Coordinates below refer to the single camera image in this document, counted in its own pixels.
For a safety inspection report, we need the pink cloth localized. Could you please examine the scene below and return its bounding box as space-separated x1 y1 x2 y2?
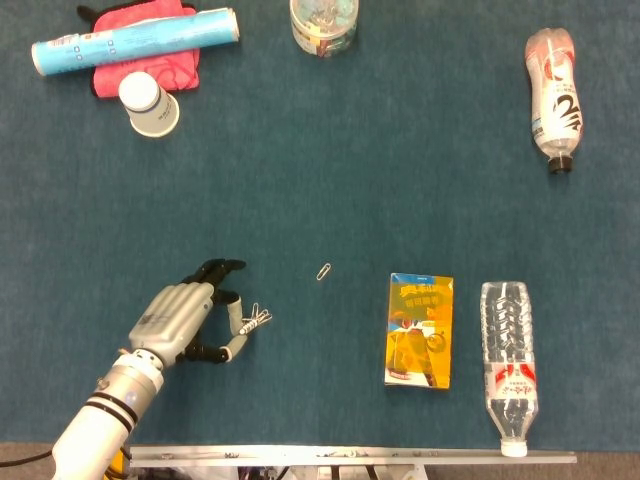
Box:
75 0 203 100

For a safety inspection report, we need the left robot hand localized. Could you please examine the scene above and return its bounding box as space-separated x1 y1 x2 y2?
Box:
127 257 250 371

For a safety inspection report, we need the light blue rolled tube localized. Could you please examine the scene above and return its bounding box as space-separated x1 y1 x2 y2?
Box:
30 6 241 78

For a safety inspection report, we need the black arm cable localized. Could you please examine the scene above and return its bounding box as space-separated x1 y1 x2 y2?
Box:
0 448 55 466

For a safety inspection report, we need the aluminium frame rail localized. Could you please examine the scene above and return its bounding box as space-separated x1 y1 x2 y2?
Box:
128 444 578 468

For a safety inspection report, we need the white capped water bottle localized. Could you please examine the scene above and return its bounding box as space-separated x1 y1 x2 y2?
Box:
479 281 540 458

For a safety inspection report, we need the black capped drink bottle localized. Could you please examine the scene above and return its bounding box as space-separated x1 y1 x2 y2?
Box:
524 27 585 175

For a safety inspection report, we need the white paper cup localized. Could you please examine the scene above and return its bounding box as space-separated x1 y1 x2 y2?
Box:
117 71 181 139

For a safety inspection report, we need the clear jar of binder clips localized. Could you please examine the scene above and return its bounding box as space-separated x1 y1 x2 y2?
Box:
289 0 360 60

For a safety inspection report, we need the yellow snack box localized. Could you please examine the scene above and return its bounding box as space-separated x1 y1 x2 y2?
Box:
383 272 455 391

